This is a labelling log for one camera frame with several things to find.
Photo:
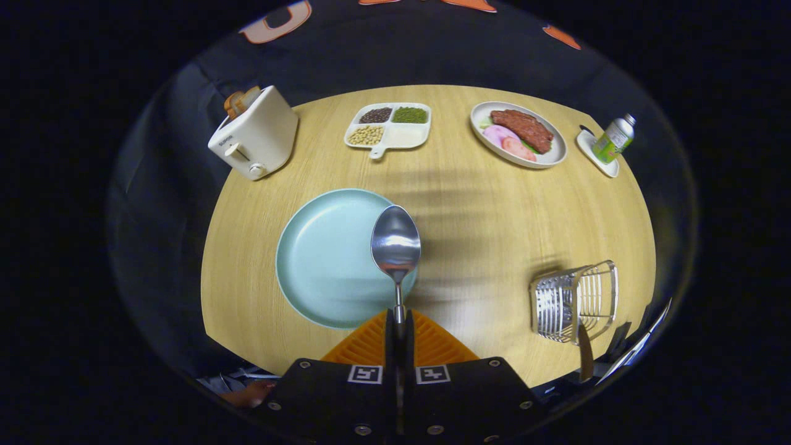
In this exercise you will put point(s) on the small white dish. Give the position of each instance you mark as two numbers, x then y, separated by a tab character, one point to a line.
587	145

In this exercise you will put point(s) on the white toaster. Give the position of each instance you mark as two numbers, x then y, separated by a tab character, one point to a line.
259	136

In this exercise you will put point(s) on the brown meat steak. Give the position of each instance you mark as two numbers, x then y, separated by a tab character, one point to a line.
525	128

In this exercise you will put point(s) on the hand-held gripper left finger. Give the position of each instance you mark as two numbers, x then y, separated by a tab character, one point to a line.
390	346

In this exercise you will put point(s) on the light blue plate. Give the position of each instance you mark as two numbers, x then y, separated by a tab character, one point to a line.
321	259

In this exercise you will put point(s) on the green lettuce leaf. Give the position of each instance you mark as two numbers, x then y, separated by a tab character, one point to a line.
529	147

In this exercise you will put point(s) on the pale pink round slice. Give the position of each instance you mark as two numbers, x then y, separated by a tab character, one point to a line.
494	133

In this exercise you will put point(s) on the perforated metal basket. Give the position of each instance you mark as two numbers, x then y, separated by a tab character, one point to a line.
556	303

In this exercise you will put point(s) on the pink ham slice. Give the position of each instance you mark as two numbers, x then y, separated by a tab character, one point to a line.
516	148

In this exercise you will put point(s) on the green labelled metal bottle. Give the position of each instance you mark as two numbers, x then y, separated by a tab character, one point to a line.
612	142

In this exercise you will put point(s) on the toasted bread slice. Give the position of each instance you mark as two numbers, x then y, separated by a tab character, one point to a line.
235	104

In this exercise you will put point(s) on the pile of green beans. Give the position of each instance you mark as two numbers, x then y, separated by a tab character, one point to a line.
410	115

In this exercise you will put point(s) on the round beige plate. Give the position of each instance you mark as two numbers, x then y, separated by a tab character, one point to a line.
553	154

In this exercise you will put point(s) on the pile of yellow soybeans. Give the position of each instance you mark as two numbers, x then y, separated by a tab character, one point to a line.
366	135

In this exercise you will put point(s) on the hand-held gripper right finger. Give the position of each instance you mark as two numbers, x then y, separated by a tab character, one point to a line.
411	346

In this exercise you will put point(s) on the white divided dish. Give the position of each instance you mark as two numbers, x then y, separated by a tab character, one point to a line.
401	136

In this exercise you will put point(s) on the pile of dark beans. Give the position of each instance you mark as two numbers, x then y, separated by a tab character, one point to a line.
376	115

